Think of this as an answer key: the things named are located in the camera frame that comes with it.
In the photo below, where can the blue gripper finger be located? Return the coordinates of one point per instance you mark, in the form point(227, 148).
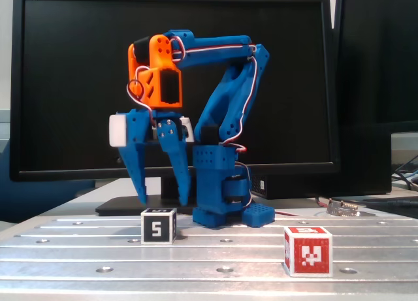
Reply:
point(178, 170)
point(137, 170)

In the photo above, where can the blue gripper body black servo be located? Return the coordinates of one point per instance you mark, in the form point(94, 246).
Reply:
point(137, 128)

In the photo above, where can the black cube with number five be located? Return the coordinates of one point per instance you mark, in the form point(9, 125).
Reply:
point(158, 229)

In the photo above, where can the blue and orange robot arm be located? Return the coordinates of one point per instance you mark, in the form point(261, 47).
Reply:
point(228, 53)

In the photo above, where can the red cube with white pattern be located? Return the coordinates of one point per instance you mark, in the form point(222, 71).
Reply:
point(310, 255)

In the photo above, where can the black Dell monitor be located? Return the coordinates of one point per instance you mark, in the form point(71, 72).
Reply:
point(65, 85)

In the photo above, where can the small controller circuit board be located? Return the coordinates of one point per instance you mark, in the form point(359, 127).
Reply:
point(341, 209)

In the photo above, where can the black computer case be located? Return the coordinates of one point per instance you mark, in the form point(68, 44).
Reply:
point(359, 170)

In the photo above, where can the black plain monitor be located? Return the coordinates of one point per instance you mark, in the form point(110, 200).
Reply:
point(375, 53)

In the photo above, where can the aluminium slotted base plate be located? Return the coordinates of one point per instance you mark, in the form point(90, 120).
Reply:
point(196, 258)

